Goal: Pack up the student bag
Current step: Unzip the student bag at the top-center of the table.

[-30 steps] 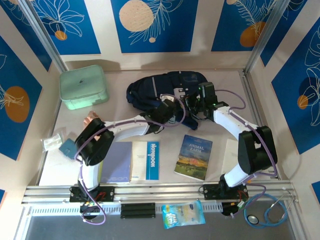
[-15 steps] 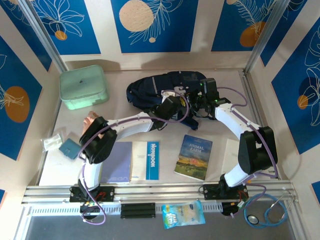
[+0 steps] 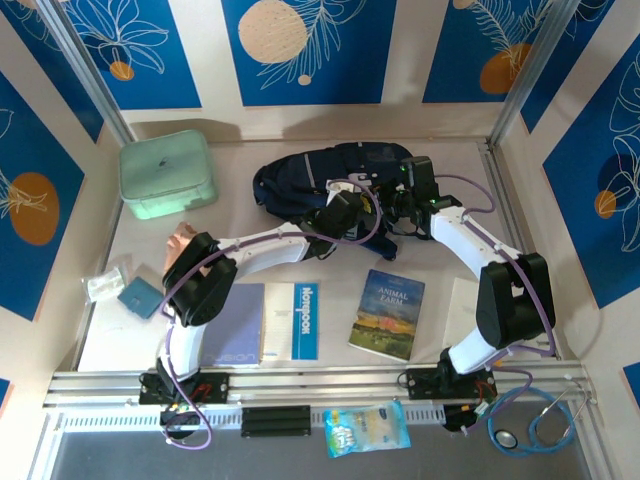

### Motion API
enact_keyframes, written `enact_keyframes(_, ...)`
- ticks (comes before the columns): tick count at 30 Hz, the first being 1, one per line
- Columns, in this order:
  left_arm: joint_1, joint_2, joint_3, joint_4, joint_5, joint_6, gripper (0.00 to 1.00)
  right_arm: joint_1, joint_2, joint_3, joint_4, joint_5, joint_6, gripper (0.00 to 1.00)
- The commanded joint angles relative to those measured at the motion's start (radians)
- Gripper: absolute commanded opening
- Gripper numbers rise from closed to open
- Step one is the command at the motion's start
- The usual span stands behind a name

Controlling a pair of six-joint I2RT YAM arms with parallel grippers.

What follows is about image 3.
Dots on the navy blue backpack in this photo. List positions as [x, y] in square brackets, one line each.
[290, 175]

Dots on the blue and white notebook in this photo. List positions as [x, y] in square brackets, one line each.
[280, 320]

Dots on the Animal Farm book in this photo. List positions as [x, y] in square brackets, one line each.
[385, 315]

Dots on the purple notebook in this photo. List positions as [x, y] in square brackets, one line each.
[240, 325]

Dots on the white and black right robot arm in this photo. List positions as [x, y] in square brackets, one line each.
[465, 240]

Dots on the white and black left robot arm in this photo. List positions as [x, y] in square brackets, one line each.
[270, 247]

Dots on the clear plastic bag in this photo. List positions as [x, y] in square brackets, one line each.
[102, 287]

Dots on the mint green lunch box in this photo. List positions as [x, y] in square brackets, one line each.
[165, 170]

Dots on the black ribbed block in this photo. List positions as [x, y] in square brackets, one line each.
[275, 421]

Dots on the teal blue card holder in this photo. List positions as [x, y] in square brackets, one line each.
[140, 297]

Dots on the snack packet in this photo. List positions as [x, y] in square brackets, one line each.
[365, 430]

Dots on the blue stethoscope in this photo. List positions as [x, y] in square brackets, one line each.
[505, 439]

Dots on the white left camera bracket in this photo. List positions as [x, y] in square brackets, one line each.
[340, 186]

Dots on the aluminium side rail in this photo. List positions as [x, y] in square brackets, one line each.
[492, 162]

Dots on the aluminium mounting rail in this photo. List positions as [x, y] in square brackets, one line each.
[325, 380]

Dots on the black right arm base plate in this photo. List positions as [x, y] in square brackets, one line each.
[420, 382]

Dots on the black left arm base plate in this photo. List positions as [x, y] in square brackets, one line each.
[215, 387]

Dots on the aluminium frame post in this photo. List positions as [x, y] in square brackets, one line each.
[87, 70]
[535, 70]

